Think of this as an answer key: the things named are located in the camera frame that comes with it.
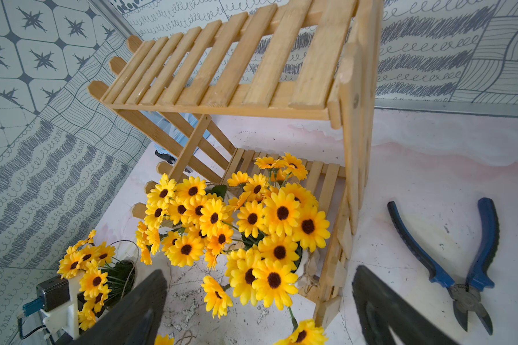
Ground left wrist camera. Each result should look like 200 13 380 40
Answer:
17 273 82 340

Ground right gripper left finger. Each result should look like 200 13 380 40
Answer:
71 270 167 344

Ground sunflower pot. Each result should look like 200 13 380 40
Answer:
200 152 332 345
136 173 234 270
57 229 136 331

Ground blue handled pliers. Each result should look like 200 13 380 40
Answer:
387 197 500 336

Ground wooden two-tier shelf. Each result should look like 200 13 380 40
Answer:
88 1 384 327

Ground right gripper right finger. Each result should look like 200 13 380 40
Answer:
353 265 456 344

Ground clear blue plastic toolbox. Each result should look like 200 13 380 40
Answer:
144 112 198 147

